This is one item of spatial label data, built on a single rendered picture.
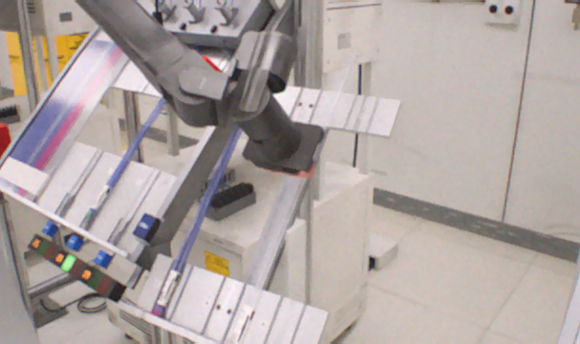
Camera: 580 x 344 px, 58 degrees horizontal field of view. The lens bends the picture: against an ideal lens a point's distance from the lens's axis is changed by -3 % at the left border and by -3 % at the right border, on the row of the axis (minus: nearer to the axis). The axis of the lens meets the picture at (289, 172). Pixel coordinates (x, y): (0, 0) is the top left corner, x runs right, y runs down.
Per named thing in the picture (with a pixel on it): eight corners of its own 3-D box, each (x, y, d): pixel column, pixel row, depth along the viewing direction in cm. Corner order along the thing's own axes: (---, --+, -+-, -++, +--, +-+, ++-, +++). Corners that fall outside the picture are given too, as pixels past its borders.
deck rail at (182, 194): (153, 273, 111) (134, 263, 106) (147, 270, 112) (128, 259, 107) (304, 14, 132) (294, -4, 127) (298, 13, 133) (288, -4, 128)
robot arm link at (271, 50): (183, 120, 69) (174, 88, 61) (210, 48, 73) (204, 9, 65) (273, 143, 69) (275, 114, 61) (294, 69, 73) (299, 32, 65)
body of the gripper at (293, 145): (263, 121, 77) (240, 94, 71) (327, 132, 72) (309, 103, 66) (246, 161, 75) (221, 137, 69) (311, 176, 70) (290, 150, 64)
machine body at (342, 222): (250, 429, 156) (243, 247, 133) (110, 335, 196) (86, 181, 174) (364, 324, 203) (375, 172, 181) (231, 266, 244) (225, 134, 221)
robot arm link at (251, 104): (215, 116, 63) (258, 117, 60) (232, 66, 65) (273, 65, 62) (241, 143, 68) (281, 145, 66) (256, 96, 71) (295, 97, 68)
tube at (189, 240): (161, 317, 90) (158, 316, 89) (156, 314, 90) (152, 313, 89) (270, 67, 105) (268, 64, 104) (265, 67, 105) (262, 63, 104)
